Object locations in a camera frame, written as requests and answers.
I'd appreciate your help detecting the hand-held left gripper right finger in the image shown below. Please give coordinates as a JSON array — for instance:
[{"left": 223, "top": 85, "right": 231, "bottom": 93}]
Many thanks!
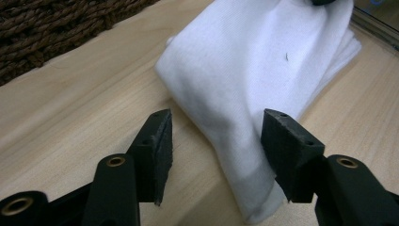
[{"left": 260, "top": 108, "right": 326, "bottom": 203}]

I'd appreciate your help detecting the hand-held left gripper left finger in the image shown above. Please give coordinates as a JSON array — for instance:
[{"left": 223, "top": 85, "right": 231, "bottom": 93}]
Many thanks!
[{"left": 126, "top": 108, "right": 174, "bottom": 206}]

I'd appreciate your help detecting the white sock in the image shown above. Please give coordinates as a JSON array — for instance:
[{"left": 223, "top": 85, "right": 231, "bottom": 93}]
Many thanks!
[{"left": 154, "top": 0, "right": 362, "bottom": 224}]

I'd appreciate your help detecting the brown wicker basket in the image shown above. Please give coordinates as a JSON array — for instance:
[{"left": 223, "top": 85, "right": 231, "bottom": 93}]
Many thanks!
[{"left": 0, "top": 0, "right": 161, "bottom": 88}]

